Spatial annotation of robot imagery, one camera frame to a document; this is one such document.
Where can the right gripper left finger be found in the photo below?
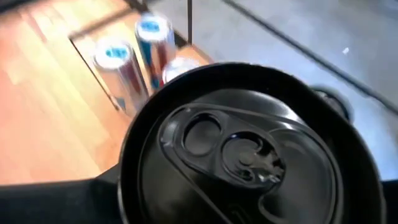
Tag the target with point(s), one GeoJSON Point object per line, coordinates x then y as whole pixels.
{"type": "Point", "coordinates": [56, 205]}

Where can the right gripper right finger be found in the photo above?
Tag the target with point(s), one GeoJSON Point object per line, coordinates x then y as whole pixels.
{"type": "Point", "coordinates": [392, 202]}

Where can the blue silver Red Bull can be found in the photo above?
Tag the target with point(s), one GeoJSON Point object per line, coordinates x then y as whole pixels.
{"type": "Point", "coordinates": [155, 43]}
{"type": "Point", "coordinates": [119, 71]}

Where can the white Celsius can black lid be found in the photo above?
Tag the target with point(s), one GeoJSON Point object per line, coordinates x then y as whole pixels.
{"type": "Point", "coordinates": [248, 149]}

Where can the red cola can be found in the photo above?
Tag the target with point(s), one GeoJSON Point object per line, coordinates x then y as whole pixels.
{"type": "Point", "coordinates": [178, 68]}

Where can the black divider post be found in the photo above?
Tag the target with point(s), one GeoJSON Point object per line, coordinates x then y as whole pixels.
{"type": "Point", "coordinates": [189, 21]}

